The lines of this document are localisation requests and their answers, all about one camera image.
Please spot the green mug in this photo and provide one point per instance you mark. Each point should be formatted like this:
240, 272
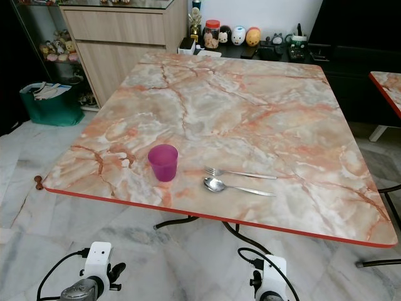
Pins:
299, 37

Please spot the marble folding table red edge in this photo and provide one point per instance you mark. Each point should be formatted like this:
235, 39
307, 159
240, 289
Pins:
388, 88
225, 119

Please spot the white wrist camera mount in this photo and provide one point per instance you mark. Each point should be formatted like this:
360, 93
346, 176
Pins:
274, 279
98, 257

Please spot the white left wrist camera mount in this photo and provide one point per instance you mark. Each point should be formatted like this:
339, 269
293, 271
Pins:
98, 257

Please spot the black television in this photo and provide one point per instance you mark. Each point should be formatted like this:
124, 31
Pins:
357, 25

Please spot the black round figurine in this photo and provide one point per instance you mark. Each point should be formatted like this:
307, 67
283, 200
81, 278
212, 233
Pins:
225, 35

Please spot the glass display shelf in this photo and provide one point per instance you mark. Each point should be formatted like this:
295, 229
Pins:
47, 44

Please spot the white round figurine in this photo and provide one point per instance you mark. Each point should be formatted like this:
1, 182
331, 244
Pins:
239, 35

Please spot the steel fork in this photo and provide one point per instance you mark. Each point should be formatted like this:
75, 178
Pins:
241, 174

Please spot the green bag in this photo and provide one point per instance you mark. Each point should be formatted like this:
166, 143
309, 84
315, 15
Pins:
53, 106

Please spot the purple plastic cup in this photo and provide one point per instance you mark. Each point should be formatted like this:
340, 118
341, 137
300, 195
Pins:
163, 162

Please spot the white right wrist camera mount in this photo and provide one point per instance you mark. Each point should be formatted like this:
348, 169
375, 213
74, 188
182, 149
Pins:
274, 279

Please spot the gold trophy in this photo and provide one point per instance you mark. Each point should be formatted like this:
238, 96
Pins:
195, 22

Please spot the orange round figurine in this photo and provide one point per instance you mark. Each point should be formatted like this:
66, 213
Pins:
253, 37

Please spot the steel spoon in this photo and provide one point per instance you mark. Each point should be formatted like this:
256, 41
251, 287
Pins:
215, 184

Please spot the light wood cabinet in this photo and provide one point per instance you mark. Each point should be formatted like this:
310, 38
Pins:
125, 50

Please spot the red lidded jar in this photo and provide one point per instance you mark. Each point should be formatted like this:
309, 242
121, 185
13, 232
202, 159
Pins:
212, 36

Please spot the small brown floor object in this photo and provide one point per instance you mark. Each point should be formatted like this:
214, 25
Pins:
39, 182

